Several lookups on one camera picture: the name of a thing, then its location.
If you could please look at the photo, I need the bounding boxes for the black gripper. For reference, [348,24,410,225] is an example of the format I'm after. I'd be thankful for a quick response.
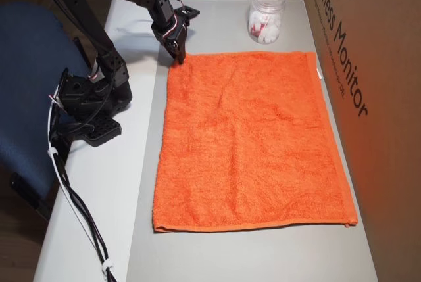
[151,9,191,65]

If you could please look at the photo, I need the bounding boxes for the blue office chair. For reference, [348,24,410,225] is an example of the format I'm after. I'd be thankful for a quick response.
[0,1,96,223]

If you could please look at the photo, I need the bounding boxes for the orange terry towel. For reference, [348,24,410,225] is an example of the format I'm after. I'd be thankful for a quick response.
[151,50,359,233]

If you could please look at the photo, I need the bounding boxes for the smooth flat desk mat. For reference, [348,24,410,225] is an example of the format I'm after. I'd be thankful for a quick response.
[126,0,379,282]

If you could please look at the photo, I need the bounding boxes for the clear plastic jar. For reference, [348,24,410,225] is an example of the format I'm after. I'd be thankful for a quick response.
[247,0,287,45]

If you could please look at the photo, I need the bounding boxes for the red sleeve eraser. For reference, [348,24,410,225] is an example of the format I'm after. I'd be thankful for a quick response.
[249,15,272,38]

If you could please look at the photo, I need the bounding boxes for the black perforated table clamp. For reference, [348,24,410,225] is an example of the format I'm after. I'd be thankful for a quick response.
[84,116,123,147]

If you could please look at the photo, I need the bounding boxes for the brown cardboard monitor box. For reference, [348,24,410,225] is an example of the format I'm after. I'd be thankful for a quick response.
[302,0,421,282]

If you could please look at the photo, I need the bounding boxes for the square black wrist camera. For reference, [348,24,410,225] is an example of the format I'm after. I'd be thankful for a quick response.
[177,5,201,20]

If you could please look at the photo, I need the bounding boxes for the black and white cable bundle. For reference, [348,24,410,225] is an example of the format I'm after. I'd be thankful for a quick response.
[47,97,116,282]

